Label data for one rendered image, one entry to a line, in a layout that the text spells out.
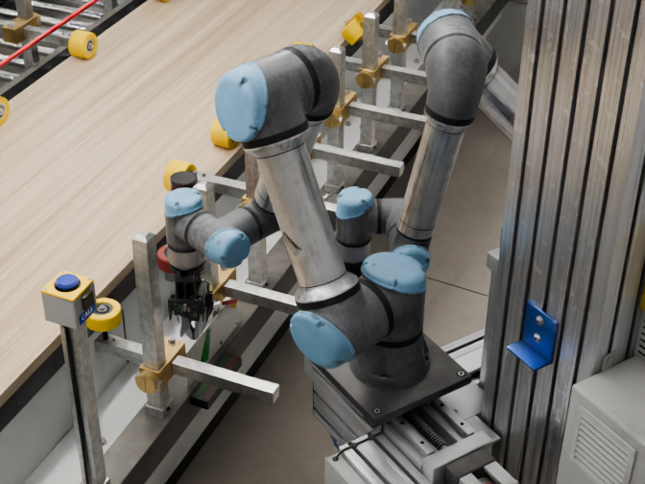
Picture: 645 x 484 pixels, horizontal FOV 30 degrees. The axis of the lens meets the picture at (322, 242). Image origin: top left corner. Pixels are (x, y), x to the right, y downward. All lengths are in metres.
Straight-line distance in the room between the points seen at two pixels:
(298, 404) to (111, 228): 1.07
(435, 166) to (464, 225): 2.28
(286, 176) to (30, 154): 1.38
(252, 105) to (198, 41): 1.88
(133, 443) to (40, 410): 0.21
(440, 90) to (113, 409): 1.11
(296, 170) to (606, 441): 0.66
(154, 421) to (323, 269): 0.78
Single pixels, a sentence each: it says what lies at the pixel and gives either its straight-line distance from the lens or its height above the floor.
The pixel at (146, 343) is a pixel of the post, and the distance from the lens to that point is 2.56.
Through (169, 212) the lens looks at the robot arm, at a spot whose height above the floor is 1.25.
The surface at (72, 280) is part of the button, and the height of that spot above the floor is 1.23.
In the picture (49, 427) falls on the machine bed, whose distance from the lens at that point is 2.72.
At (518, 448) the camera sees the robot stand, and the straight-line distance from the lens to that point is 2.27.
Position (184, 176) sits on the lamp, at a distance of 2.63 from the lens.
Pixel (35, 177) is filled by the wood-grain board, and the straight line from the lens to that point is 3.16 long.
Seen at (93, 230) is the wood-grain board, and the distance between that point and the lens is 2.92.
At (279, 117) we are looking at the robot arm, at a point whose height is 1.57.
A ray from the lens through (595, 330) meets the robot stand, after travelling 1.96.
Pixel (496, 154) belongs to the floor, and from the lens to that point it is 5.03.
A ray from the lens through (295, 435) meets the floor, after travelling 3.64.
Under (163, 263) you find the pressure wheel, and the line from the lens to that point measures 2.79.
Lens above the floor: 2.51
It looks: 35 degrees down
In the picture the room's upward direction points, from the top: 1 degrees clockwise
